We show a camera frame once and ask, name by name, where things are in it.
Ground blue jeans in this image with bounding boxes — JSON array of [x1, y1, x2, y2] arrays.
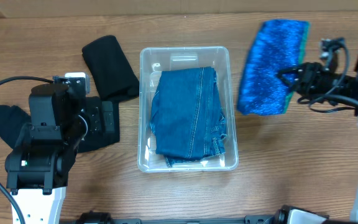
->
[[150, 67, 227, 167]]

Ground small black crumpled cloth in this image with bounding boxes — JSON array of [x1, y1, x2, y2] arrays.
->
[[0, 105, 31, 149]]

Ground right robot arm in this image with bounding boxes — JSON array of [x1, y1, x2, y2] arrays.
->
[[277, 38, 358, 223]]

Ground clear plastic container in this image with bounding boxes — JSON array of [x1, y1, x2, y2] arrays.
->
[[137, 46, 239, 173]]

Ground black rolled cloth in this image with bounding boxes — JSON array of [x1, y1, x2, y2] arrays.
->
[[82, 35, 139, 103]]

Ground sparkly blue cloth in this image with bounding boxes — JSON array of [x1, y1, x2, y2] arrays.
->
[[237, 19, 310, 116]]

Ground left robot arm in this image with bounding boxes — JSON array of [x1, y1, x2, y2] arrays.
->
[[5, 83, 119, 223]]

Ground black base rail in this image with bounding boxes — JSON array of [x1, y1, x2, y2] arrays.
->
[[60, 211, 273, 224]]

